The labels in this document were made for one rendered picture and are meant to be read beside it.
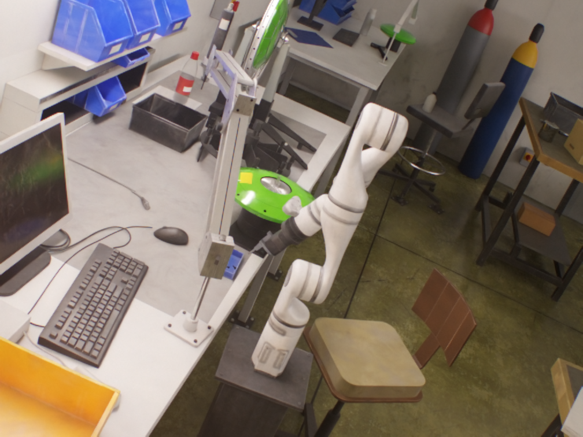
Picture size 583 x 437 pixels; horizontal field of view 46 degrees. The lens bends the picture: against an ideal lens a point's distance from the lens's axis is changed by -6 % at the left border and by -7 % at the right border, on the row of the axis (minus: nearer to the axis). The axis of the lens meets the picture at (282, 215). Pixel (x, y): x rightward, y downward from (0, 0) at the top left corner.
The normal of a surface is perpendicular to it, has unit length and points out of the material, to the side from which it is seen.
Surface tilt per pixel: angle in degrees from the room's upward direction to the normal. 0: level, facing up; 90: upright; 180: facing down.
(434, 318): 90
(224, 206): 52
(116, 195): 0
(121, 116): 0
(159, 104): 87
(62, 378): 86
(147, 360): 0
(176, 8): 88
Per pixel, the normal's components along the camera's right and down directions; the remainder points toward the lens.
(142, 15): -0.24, 0.34
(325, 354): -0.89, -0.14
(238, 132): 0.36, -0.09
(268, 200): 0.28, -0.67
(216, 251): 0.18, 0.53
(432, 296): -0.76, 0.04
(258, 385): 0.35, -0.82
